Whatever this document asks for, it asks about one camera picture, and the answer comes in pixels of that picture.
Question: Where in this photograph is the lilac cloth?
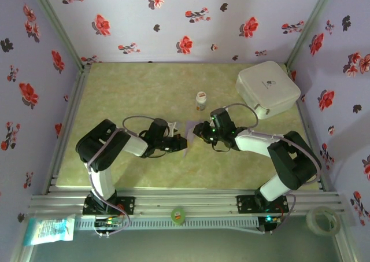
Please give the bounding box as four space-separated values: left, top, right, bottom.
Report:
182 120 199 158

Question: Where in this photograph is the white pill bottle orange label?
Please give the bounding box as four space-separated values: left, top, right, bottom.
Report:
195 91 208 112

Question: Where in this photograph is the green round sticker roll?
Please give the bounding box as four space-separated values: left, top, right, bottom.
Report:
170 206 186 226

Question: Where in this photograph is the translucent white plastic storage box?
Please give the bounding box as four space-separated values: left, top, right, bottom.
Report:
234 60 302 120

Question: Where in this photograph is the clear adhesive tape roll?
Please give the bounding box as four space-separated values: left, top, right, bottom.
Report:
306 206 341 237

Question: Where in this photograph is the blue wet wipes packet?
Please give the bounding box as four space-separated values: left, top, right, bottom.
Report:
23 214 76 247

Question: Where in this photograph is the lilac left arm cable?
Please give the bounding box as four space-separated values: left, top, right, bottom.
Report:
86 116 158 238

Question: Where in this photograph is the long aluminium mounting rail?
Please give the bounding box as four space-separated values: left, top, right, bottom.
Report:
28 187 349 216

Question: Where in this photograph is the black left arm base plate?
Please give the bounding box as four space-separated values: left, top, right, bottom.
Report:
83 196 136 216

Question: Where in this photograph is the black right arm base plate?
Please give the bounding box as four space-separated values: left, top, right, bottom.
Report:
236 194 289 214

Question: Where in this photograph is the grey slotted cable duct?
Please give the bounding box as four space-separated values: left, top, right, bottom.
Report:
74 216 260 231

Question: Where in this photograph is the aluminium side rail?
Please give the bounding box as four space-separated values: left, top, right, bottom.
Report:
286 65 333 193
42 64 93 195

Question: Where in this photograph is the aluminium corner post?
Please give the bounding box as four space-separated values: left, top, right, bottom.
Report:
285 0 338 68
26 0 88 69
335 215 361 262
8 233 37 262

